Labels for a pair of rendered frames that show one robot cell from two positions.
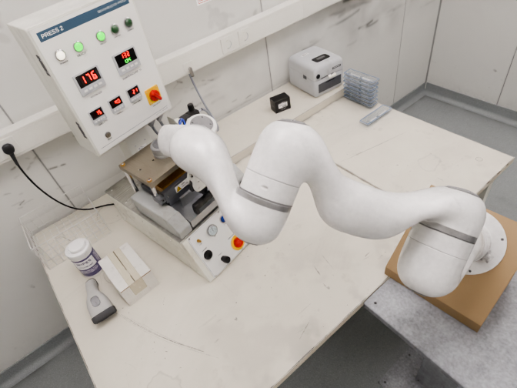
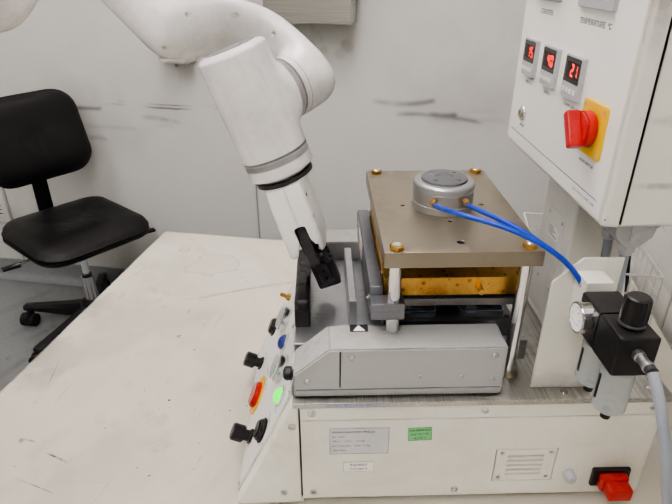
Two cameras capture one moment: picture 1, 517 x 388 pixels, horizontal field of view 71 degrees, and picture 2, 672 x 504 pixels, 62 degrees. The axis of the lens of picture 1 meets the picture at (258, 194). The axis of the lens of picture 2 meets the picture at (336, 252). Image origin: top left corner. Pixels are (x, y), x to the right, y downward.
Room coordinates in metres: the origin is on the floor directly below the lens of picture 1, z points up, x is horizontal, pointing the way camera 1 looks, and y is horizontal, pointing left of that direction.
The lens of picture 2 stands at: (1.38, -0.33, 1.40)
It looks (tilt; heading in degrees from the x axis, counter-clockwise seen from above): 28 degrees down; 130
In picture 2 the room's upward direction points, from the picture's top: straight up
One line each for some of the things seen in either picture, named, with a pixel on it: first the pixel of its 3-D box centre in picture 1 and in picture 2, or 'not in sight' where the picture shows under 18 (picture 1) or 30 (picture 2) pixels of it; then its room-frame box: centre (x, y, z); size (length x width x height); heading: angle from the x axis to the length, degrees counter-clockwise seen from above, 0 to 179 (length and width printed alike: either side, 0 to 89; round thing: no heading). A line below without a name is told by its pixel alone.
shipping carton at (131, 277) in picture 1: (128, 272); not in sight; (0.81, 0.51, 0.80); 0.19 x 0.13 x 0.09; 31
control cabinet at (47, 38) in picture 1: (118, 103); (598, 95); (1.18, 0.40, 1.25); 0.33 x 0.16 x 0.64; 132
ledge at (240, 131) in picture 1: (275, 112); not in sight; (1.67, -0.18, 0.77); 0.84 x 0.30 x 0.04; 121
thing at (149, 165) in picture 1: (165, 151); (467, 228); (1.08, 0.29, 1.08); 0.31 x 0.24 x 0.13; 132
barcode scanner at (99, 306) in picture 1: (94, 297); not in sight; (0.74, 0.63, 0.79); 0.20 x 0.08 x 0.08; 31
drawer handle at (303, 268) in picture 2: (210, 195); (303, 284); (0.91, 0.16, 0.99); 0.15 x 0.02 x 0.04; 132
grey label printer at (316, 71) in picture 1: (315, 70); not in sight; (1.82, -0.44, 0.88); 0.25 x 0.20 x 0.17; 25
